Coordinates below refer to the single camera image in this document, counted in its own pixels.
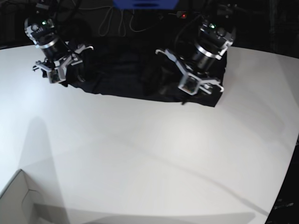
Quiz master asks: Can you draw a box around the white cardboard box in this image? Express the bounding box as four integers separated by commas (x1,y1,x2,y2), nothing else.
0,169,70,224

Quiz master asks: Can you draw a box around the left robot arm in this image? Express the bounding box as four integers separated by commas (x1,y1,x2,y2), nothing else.
173,0,236,73

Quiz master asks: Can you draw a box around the blue box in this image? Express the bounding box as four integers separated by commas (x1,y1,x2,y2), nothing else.
113,0,179,9

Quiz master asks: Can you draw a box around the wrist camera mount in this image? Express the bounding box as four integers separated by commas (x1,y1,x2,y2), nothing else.
155,49,224,96
32,44,94,84

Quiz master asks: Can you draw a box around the white looped cable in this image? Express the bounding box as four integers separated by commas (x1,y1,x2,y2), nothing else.
71,0,164,37

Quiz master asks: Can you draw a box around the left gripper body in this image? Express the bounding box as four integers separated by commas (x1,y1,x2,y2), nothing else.
186,45,222,72

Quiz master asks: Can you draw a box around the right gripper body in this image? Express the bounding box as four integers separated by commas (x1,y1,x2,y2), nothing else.
42,42,68,62

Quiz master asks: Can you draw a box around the black t-shirt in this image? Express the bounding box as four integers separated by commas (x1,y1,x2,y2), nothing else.
41,37,228,108

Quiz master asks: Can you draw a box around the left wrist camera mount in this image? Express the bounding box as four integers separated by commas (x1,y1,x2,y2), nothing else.
155,49,224,96

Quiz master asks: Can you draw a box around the white power strip red switch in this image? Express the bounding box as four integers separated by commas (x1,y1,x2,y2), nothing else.
176,11,190,19

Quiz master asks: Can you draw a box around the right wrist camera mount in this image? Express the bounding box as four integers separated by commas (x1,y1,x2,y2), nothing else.
32,44,94,84

